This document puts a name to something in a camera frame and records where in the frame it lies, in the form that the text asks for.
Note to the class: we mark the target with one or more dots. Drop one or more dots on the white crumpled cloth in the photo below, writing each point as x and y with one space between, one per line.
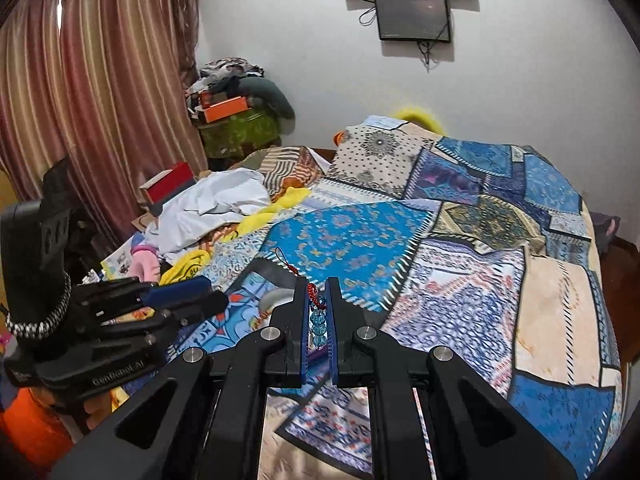
221 198

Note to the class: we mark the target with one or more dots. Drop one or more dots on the blue patchwork bed quilt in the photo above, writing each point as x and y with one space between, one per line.
483 248

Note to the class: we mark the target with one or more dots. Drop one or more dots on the red and white box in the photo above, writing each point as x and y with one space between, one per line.
167 183

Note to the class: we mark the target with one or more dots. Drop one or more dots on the pile of clothes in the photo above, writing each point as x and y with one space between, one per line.
236 77

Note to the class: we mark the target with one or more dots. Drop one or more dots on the yellow fluffy pillow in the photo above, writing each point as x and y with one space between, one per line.
420 117

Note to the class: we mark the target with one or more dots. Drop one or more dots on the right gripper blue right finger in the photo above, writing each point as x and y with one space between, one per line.
331 293

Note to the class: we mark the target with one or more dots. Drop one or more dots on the orange box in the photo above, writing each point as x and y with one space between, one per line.
224 109

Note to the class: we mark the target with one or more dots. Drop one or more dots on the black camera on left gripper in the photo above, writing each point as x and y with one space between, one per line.
33 239

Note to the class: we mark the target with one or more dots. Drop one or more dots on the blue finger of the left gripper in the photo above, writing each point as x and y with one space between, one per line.
198 310
176 294

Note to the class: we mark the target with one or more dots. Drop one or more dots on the small black wall monitor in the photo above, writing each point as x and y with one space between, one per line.
413 20

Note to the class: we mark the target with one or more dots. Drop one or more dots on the striped brown curtain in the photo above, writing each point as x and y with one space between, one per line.
102 83

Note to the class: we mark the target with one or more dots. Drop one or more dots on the green patterned covered stand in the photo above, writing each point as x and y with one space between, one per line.
238 135

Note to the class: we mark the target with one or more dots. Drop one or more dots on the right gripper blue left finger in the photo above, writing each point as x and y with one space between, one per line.
301 302

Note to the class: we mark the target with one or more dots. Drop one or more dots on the yellow garment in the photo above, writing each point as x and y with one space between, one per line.
233 252

